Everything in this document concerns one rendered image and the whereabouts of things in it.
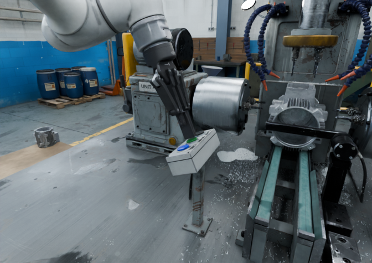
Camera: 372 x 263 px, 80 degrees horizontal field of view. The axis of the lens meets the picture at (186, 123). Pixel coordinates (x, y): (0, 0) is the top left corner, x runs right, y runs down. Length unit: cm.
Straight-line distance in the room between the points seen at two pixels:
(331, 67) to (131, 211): 100
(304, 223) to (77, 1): 69
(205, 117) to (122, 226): 51
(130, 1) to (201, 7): 619
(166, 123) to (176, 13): 617
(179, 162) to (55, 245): 41
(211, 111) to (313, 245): 56
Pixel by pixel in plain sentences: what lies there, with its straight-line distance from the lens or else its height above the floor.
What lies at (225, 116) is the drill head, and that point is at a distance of 90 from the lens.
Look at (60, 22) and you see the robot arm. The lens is 57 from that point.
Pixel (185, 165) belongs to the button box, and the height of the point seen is 104.
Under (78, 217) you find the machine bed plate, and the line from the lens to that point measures 82.
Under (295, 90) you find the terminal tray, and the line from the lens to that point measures 95.
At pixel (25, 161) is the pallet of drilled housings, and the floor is 15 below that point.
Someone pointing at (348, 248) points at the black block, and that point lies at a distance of 70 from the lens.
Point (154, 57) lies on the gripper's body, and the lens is 54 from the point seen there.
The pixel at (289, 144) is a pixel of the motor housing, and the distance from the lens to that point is 94.
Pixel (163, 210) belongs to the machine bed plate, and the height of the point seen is 80.
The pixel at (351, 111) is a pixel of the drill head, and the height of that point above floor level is 107.
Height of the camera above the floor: 131
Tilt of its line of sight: 20 degrees down
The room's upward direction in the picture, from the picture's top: straight up
